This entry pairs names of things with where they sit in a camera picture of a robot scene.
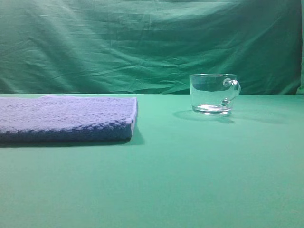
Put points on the transparent glass cup with handle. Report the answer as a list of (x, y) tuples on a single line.
[(213, 94)]

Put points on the folded blue towel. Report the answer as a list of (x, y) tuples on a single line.
[(52, 118)]

